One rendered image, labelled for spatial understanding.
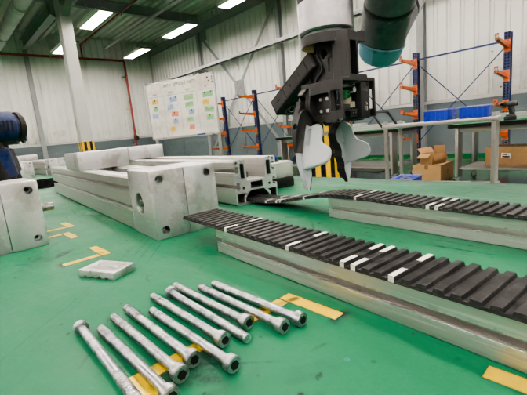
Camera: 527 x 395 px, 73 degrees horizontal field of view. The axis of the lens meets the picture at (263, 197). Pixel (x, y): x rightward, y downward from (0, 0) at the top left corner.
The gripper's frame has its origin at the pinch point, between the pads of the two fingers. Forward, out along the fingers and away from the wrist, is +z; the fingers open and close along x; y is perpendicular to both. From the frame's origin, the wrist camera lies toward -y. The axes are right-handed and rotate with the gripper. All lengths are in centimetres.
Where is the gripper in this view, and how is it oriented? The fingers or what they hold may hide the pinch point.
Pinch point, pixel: (324, 179)
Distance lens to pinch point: 55.9
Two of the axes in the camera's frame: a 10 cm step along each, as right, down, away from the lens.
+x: 7.9, -1.8, 5.9
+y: 6.1, 0.8, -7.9
